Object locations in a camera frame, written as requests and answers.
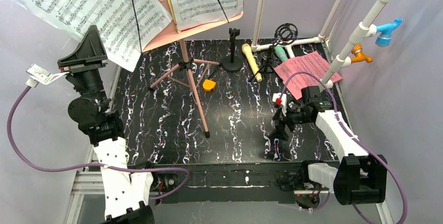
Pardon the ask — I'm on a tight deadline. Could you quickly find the aluminium rail frame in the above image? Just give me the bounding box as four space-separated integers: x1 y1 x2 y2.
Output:
64 66 394 224

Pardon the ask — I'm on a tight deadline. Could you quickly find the green microphone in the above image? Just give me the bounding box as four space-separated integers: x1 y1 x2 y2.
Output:
274 45 288 62

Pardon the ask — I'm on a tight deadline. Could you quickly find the pink music stand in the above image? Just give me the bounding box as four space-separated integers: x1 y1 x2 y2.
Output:
133 0 244 139

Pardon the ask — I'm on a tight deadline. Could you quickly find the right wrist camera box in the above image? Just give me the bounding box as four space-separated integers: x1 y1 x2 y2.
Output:
272 93 287 116

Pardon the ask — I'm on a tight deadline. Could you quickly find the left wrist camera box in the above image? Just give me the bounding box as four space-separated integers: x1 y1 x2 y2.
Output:
26 63 68 88

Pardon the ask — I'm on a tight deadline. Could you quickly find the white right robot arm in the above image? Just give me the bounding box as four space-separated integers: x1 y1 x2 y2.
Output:
269 86 387 205

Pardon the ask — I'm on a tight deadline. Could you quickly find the orange tape measure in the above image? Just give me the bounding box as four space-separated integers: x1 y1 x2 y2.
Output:
202 79 217 92

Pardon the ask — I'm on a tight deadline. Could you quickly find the pink sheet music page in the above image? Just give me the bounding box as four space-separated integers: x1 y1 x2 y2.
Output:
273 50 343 101

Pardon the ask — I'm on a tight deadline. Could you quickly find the orange pipe fitting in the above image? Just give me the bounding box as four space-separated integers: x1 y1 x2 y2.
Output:
351 44 373 64

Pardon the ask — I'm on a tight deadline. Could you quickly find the cream yellow microphone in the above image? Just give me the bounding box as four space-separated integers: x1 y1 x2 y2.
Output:
241 43 263 82

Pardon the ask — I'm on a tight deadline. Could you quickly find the small black tripod stand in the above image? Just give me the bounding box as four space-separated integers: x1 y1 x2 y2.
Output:
248 23 298 82

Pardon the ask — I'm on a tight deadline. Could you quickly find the white PVC pipe frame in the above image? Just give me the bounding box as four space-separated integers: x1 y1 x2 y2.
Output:
250 0 416 90

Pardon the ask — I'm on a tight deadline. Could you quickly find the right robot arm base mount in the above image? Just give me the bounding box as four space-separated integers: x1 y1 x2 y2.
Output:
276 172 331 213

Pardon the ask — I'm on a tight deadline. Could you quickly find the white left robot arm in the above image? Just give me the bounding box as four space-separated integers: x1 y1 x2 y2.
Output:
57 25 155 223

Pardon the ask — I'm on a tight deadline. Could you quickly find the black microphone stand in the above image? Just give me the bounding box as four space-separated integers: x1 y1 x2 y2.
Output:
220 28 242 73

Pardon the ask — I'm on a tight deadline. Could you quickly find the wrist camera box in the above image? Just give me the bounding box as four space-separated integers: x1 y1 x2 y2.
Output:
272 93 287 116
26 63 68 88

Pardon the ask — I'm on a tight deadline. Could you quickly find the blue pipe fitting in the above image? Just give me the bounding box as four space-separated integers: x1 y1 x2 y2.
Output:
375 18 403 47

